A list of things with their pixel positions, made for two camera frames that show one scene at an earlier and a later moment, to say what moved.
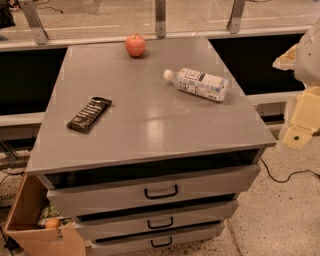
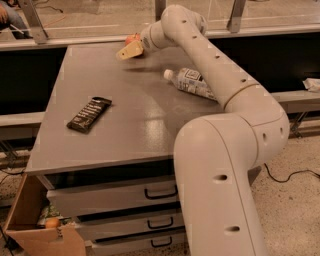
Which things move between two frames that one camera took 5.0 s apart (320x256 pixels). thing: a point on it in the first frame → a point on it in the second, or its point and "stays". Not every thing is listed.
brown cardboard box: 32,238 stays
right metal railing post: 234,23 stays
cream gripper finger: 305,120 → 132,50
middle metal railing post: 160,18 stays
